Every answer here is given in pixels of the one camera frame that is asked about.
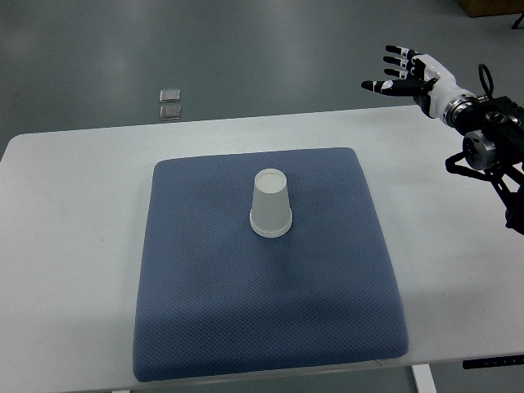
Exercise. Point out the white paper cup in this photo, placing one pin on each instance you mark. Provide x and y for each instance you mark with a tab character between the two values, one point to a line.
270	234
270	207

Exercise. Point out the white table leg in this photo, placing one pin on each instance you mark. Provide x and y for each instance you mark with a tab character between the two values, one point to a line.
423	379

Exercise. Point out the blue textured cushion mat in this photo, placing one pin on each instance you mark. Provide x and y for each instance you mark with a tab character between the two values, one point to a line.
215	298

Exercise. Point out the upper metal floor plate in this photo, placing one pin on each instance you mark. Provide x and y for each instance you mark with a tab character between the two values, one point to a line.
170	95

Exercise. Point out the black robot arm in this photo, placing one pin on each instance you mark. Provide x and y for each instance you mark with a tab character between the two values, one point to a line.
492	148

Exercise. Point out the black table control panel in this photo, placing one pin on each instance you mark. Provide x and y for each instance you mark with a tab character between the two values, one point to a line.
493	362

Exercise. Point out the brown cardboard box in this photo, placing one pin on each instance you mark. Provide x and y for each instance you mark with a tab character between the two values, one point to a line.
481	8

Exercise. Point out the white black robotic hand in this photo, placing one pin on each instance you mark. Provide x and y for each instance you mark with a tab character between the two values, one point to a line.
421	77

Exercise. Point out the lower metal floor plate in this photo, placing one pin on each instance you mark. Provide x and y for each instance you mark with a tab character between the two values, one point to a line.
170	112

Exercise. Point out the black tripod leg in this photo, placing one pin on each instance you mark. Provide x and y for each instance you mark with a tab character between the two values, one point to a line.
517	22

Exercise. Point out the metal floor plate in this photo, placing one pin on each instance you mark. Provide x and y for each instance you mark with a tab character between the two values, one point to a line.
170	112
170	95

